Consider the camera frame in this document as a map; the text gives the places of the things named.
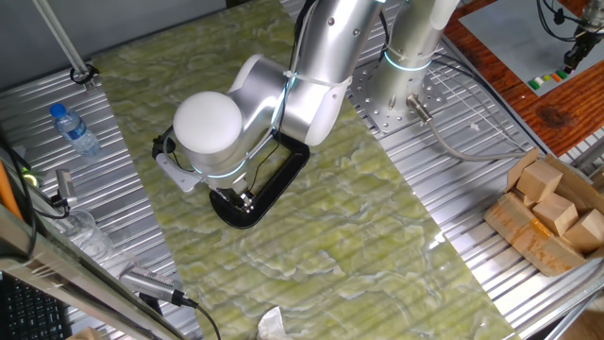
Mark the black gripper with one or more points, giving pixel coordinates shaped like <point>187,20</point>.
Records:
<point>232,192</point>

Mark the black C-clamp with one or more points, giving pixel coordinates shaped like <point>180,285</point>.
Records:
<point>283,179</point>

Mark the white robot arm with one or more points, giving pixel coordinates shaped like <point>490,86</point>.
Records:
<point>212,137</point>

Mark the green marble pattern mat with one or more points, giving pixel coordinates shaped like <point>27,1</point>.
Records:
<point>330,236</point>

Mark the white ribbed device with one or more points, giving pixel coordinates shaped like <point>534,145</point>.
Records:
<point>146,283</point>

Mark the white zip tie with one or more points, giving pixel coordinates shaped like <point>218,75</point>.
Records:
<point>311,80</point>

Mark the clear plastic cup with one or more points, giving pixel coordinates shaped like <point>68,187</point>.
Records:
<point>87,233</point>

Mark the black and metal tool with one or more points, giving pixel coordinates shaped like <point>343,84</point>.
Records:
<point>63,189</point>

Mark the blue label water bottle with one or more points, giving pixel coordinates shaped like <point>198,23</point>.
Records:
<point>75,130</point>

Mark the tan cardboard box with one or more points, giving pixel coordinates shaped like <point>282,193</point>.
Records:
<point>85,335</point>

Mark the orange stick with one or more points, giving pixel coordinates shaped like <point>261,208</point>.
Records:
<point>8,193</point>

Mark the black keyboard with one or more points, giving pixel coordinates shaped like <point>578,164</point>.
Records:
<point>28,316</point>

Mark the brown wooden item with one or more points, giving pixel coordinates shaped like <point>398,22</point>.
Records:
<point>524,236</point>

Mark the light wooden block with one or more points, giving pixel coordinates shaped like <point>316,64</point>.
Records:
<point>526,200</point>
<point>556,215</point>
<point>585,233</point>
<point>538,181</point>

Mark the grey brick baseplate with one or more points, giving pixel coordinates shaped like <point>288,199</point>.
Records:
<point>509,38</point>

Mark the green toy brick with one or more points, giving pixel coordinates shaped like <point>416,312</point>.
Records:
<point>533,85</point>
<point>561,74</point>

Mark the white toy brick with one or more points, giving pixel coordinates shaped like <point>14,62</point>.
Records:
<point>539,80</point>

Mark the brown wooden table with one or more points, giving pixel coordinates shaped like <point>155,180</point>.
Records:
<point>557,118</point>

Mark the orange toy brick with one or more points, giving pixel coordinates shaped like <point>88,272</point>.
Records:
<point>557,78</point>

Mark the aluminium profile bar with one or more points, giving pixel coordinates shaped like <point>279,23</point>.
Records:
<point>580,307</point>

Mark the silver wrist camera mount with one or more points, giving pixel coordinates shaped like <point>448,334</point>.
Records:
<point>181,177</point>

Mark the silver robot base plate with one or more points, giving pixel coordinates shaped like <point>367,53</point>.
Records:
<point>382,120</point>

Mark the aluminium desk rail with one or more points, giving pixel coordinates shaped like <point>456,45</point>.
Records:
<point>56,274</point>

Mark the aluminium frame pole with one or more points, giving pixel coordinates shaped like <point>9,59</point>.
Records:
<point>59,35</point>

